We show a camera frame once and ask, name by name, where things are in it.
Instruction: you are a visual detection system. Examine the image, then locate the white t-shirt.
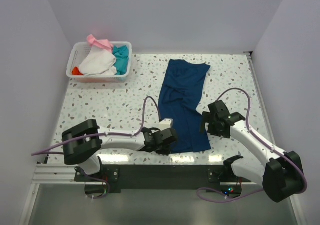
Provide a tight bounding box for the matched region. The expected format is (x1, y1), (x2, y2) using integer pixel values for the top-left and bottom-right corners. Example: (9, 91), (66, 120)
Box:
(78, 46), (117, 76)

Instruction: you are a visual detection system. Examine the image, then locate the blue mickey t-shirt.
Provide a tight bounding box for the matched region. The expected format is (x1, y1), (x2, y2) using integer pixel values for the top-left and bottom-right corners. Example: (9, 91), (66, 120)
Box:
(158, 59), (211, 154)

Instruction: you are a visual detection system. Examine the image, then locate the aluminium frame rail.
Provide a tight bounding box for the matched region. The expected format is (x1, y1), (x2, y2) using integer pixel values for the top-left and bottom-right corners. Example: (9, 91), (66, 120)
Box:
(21, 147), (78, 223)

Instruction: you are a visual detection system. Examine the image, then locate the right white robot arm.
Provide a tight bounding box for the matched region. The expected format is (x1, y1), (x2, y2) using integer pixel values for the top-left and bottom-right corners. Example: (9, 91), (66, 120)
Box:
(200, 100), (307, 203)

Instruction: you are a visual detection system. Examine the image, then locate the orange t-shirt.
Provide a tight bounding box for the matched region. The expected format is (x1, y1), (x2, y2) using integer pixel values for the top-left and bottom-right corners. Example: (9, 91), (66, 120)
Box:
(71, 66), (83, 76)

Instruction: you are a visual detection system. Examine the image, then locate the pink t-shirt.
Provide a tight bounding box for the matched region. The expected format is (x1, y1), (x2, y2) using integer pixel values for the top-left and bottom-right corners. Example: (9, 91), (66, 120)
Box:
(86, 34), (114, 53)

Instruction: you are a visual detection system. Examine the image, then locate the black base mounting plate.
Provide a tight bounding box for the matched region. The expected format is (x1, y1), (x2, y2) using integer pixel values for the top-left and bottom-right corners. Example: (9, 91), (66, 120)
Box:
(74, 164), (244, 198)

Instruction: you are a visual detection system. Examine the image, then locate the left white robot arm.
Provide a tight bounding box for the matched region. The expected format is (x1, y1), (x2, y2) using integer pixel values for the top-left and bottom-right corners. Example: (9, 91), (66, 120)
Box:
(62, 118), (178, 176)

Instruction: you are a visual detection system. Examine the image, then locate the teal t-shirt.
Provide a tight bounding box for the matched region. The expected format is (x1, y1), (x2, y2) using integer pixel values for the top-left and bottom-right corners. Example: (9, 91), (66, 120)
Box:
(112, 45), (129, 75)

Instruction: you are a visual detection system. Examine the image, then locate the white plastic laundry basket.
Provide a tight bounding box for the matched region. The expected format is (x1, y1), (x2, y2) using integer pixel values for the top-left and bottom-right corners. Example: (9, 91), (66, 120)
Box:
(66, 41), (133, 83)

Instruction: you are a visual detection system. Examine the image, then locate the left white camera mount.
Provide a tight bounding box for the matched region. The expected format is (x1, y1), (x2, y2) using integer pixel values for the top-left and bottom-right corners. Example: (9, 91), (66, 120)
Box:
(158, 118), (174, 131)

